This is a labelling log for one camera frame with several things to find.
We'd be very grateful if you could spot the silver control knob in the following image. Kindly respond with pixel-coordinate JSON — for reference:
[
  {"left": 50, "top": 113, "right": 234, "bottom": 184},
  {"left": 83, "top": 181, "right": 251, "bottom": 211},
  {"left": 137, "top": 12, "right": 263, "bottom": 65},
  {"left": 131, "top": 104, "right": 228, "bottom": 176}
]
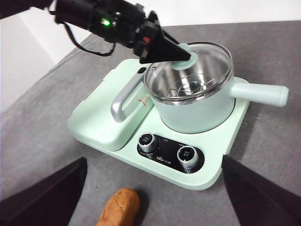
[
  {"left": 176, "top": 145, "right": 198, "bottom": 169},
  {"left": 138, "top": 133, "right": 159, "bottom": 153}
]

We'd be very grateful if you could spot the glass lid with green knob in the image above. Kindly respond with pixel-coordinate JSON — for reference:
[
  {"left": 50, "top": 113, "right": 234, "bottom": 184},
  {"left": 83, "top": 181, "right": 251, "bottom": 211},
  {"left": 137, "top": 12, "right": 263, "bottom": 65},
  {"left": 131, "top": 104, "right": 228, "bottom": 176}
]
[{"left": 143, "top": 41, "right": 233, "bottom": 99}]

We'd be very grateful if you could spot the brown potato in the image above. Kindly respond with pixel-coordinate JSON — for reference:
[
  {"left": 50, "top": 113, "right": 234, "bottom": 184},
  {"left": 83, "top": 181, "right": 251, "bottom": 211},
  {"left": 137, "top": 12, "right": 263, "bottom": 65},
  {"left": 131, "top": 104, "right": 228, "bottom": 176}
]
[{"left": 95, "top": 187, "right": 141, "bottom": 226}]

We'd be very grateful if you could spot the mint green griddle cover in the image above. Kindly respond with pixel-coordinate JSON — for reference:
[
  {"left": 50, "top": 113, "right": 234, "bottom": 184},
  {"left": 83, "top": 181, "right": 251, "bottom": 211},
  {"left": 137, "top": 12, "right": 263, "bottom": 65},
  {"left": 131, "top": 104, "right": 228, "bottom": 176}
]
[{"left": 67, "top": 58, "right": 156, "bottom": 151}]

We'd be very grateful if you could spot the wire steamer rack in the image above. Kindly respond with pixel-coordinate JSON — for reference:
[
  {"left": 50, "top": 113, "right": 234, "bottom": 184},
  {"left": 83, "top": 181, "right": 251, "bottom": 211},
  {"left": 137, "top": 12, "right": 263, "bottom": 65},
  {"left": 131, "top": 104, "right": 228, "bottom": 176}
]
[{"left": 164, "top": 79, "right": 214, "bottom": 97}]

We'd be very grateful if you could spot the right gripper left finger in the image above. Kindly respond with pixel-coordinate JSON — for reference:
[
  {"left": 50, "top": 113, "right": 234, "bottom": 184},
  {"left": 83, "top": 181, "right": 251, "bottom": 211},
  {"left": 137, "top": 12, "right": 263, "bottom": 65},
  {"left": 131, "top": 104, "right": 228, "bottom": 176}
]
[{"left": 0, "top": 157, "right": 87, "bottom": 226}]

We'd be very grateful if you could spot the mint green pot with handle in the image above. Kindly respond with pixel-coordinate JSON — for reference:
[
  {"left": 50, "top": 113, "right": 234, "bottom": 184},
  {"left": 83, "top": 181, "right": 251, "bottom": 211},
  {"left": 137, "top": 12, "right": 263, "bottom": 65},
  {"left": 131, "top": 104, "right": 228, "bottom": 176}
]
[{"left": 143, "top": 42, "right": 289, "bottom": 132}]

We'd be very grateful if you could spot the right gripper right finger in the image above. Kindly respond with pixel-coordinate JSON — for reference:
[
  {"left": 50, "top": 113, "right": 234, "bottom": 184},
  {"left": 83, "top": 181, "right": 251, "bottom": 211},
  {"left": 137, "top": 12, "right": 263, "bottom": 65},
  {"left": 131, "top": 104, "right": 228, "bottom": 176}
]
[{"left": 222, "top": 155, "right": 301, "bottom": 226}]

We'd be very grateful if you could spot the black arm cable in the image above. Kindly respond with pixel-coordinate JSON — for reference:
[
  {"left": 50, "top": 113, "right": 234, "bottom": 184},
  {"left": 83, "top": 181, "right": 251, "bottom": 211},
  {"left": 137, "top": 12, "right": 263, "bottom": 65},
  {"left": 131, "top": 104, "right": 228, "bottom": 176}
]
[{"left": 47, "top": 4, "right": 117, "bottom": 57}]

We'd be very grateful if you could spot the silver cover handle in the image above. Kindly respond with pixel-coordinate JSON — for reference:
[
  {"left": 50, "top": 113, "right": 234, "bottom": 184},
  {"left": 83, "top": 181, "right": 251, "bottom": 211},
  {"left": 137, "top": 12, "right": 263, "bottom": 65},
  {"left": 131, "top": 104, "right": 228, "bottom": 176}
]
[{"left": 111, "top": 68, "right": 148, "bottom": 123}]

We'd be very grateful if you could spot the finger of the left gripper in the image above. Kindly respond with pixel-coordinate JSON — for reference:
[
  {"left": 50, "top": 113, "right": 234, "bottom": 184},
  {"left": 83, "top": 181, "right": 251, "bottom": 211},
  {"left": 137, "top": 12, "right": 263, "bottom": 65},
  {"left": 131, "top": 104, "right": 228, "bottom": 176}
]
[
  {"left": 161, "top": 32, "right": 182, "bottom": 46},
  {"left": 140, "top": 23, "right": 192, "bottom": 65}
]

